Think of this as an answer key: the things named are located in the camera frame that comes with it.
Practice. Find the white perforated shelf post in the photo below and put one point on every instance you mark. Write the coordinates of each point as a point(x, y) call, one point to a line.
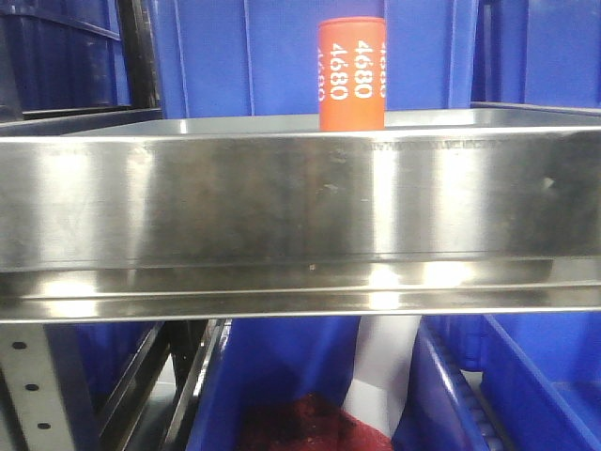
point(33, 385)

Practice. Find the blue bin lower centre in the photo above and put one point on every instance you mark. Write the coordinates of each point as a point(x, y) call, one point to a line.
point(270, 361)

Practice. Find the blue bin behind capacitor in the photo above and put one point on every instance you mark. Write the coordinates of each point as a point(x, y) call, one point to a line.
point(247, 58)

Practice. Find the blue bin upper right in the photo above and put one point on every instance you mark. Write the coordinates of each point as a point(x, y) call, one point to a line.
point(538, 52)

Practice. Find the orange cylindrical capacitor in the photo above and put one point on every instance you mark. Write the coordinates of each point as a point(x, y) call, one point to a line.
point(351, 63)

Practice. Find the dark blue bin upper left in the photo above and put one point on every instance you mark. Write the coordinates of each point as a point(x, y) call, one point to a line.
point(66, 54)

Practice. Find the stainless steel shelf tray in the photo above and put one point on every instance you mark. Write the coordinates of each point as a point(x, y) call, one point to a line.
point(125, 215)

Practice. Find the red cloth in bin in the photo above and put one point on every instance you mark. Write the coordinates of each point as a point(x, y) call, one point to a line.
point(307, 423)

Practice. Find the blue bin lower right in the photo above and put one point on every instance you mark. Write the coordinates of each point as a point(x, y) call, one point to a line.
point(504, 382)

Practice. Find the black shelf upright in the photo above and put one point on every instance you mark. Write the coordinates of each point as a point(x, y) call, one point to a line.
point(138, 50)

